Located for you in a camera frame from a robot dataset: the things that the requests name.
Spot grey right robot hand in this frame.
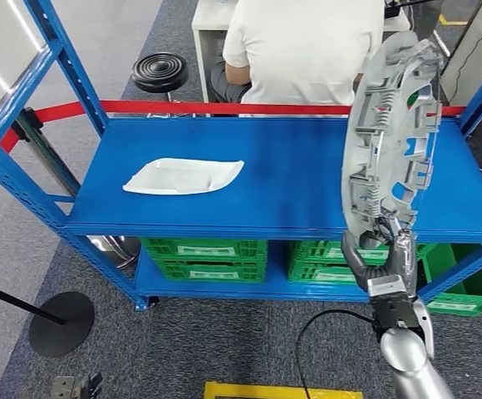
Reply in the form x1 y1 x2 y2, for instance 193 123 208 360
341 216 419 299

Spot grey plastic wheel hubcap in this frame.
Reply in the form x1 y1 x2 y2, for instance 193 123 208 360
340 31 445 250

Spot person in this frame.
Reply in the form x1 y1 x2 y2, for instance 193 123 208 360
209 0 385 108

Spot white partition panel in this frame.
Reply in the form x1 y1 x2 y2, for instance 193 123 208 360
440 0 482 106

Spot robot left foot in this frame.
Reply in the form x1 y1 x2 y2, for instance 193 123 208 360
51 372 104 399

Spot black stanchion post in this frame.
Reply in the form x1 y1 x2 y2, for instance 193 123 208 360
0 278 95 359

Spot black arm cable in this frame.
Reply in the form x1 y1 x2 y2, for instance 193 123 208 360
295 308 377 399

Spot chrome stanchion post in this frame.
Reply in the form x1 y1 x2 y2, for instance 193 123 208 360
11 108 142 270

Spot blue metal shelf rack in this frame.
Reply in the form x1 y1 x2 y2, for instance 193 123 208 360
0 0 482 313

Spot white plastic trim part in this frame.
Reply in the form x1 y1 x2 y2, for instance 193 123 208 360
122 158 246 196

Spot black round stool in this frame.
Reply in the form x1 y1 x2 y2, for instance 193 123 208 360
131 52 190 116

